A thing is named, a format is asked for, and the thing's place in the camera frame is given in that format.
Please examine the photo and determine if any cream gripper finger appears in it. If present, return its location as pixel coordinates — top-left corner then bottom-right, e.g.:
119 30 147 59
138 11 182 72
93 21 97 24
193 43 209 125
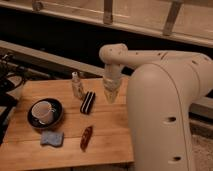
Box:
104 90 118 104

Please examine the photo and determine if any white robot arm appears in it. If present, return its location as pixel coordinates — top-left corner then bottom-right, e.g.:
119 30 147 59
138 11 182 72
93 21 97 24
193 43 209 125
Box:
99 44 213 171

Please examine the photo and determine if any small clear bottle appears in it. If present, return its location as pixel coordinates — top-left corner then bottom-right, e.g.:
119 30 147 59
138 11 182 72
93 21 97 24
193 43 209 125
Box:
72 72 84 100

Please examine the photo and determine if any black saucer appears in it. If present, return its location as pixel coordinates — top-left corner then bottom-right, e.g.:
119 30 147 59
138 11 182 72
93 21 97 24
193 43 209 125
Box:
27 98 63 130

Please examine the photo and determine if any white cup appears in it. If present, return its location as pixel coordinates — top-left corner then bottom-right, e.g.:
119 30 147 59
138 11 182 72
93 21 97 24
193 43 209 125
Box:
31 101 55 124

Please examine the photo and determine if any blue sponge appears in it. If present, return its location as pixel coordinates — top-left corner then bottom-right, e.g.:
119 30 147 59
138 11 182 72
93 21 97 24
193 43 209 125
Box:
40 131 64 147

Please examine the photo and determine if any round metal window knob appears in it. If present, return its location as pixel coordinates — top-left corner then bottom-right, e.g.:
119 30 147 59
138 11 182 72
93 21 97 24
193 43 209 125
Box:
32 0 43 11

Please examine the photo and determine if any metal window bracket centre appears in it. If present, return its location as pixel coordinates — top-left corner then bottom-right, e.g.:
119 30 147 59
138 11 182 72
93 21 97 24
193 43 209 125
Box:
103 0 113 24

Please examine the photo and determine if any metal window bracket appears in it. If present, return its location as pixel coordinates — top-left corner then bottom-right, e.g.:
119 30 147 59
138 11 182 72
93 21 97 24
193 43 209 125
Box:
163 0 183 36
103 0 113 24

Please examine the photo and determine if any metal window bracket right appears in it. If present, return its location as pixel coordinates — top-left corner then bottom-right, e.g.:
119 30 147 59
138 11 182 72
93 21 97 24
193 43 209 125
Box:
163 0 183 36

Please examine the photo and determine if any black cables and equipment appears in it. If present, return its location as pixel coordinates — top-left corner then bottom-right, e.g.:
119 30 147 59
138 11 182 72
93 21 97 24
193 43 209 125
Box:
0 52 28 146

